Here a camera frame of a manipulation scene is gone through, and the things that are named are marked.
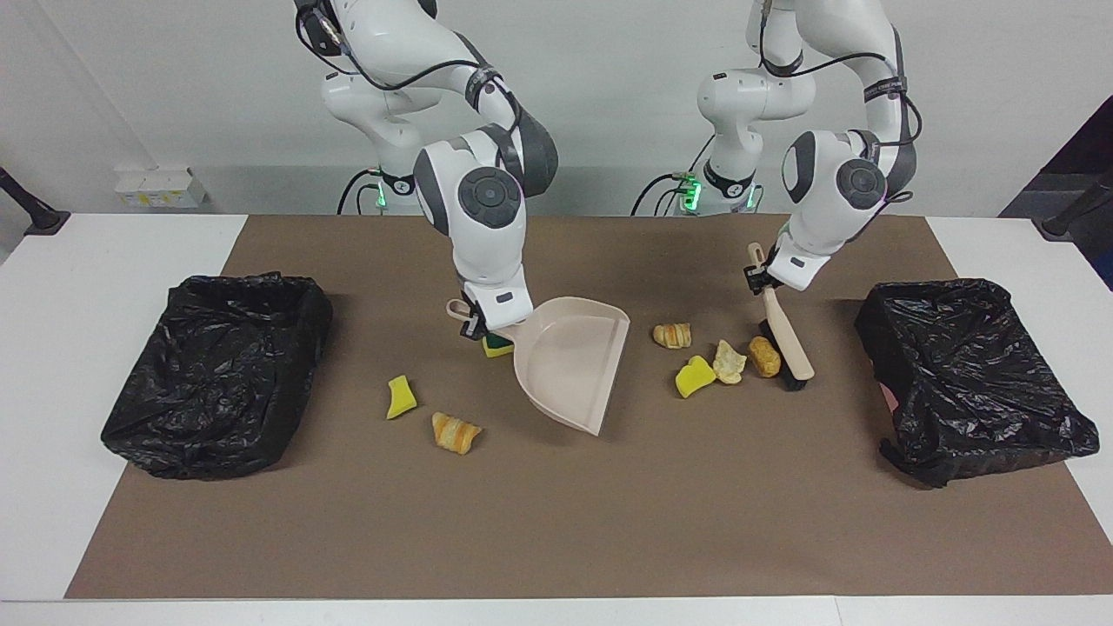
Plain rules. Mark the small striped croissant piece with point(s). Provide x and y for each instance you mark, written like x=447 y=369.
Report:
x=672 y=336

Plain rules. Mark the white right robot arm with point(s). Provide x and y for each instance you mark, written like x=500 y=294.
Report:
x=487 y=200

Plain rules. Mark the beige hand brush black bristles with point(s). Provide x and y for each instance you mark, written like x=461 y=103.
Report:
x=787 y=339

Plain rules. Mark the dark furniture piece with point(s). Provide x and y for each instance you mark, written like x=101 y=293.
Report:
x=1083 y=148

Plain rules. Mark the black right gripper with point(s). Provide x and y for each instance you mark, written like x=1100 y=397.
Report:
x=468 y=304

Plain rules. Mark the white box yellow label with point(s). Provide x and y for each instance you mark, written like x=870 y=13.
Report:
x=161 y=189

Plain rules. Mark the pale torn bread piece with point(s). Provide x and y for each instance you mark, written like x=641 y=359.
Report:
x=729 y=362

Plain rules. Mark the yellow sponge piece green top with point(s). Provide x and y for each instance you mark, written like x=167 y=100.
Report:
x=497 y=349

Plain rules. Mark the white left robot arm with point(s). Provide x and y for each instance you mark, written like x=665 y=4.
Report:
x=835 y=187

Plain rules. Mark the small curved yellow sponge piece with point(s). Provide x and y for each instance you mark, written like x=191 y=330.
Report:
x=401 y=398

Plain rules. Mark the black clamp stand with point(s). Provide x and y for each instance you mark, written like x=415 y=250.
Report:
x=1074 y=216
x=35 y=213

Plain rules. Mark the pink bin lined black bag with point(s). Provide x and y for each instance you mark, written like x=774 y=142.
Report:
x=974 y=382

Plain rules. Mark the brown paper table mat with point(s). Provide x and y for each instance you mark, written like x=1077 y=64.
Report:
x=556 y=539

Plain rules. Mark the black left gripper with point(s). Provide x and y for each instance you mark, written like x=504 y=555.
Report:
x=767 y=276

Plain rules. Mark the large striped croissant piece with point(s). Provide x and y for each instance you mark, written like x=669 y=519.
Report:
x=454 y=432

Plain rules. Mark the beige plastic dustpan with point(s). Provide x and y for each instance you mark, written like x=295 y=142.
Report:
x=574 y=365

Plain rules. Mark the wide yellow sponge piece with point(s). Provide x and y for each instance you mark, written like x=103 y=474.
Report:
x=694 y=377

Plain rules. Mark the brown fried bread nugget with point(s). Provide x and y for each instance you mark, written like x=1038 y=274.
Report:
x=763 y=357

